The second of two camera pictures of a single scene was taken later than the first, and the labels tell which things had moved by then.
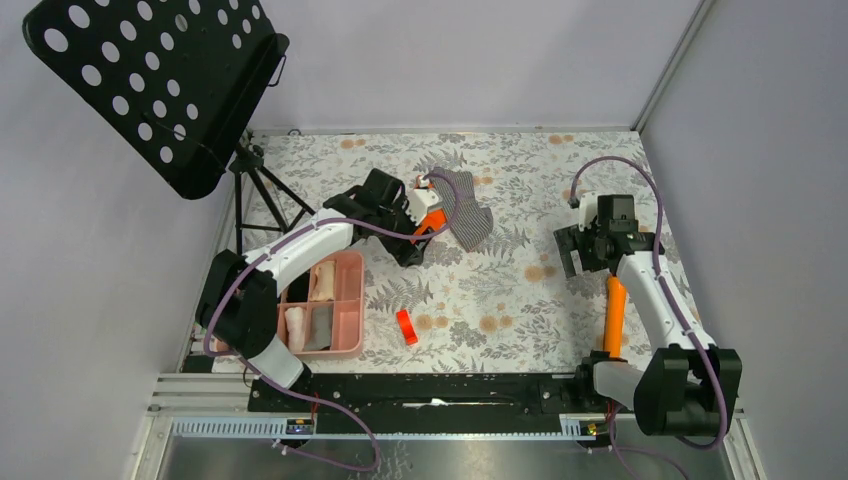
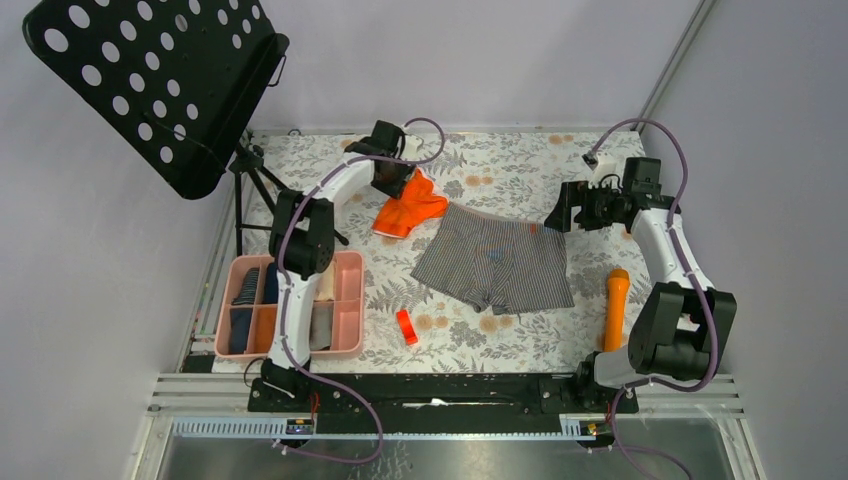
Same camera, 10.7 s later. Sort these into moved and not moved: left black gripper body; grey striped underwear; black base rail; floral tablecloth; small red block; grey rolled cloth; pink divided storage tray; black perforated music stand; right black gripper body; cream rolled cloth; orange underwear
Moved: right black gripper body; grey striped underwear; left black gripper body; orange underwear
Not moved: grey rolled cloth; cream rolled cloth; small red block; floral tablecloth; pink divided storage tray; black perforated music stand; black base rail
